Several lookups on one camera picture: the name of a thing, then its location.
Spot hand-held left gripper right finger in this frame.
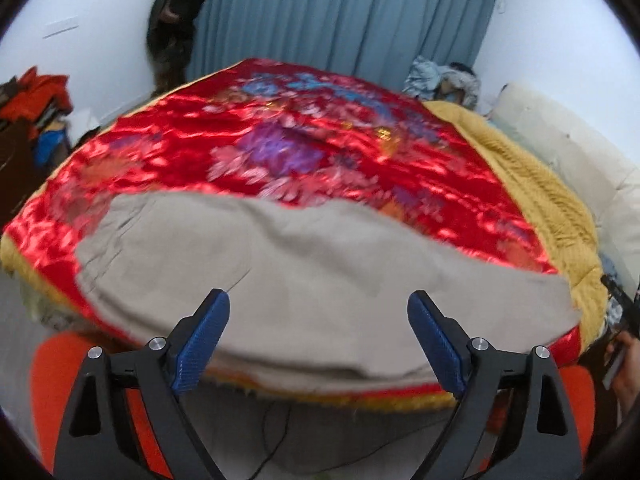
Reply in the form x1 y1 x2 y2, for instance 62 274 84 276
406 290 586 480

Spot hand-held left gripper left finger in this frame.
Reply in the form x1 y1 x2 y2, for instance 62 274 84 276
52 288 232 480

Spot beige pants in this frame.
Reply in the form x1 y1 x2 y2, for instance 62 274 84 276
75 192 583 396

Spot person's right hand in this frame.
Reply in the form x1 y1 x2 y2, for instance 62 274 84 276
611 332 640 411

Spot yellow dotted blanket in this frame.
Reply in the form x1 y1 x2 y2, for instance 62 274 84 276
422 101 608 356

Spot cream padded headboard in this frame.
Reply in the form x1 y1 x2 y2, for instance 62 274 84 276
487 82 640 286

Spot red floral satin blanket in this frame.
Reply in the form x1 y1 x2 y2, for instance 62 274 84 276
2 57 583 361

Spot heap of striped blue clothes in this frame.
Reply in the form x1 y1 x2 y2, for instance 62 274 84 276
402 56 481 106

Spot pile of orange clothes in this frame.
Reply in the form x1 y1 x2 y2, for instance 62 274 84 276
0 66 71 171

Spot black hanging clothes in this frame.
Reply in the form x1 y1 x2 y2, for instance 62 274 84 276
146 0 208 93

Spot blue curtain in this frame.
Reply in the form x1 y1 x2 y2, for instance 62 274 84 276
187 0 501 93

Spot black cable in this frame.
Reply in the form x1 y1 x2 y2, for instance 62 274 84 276
245 402 296 480

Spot white wall plate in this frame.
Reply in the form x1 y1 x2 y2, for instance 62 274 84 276
42 16 81 40

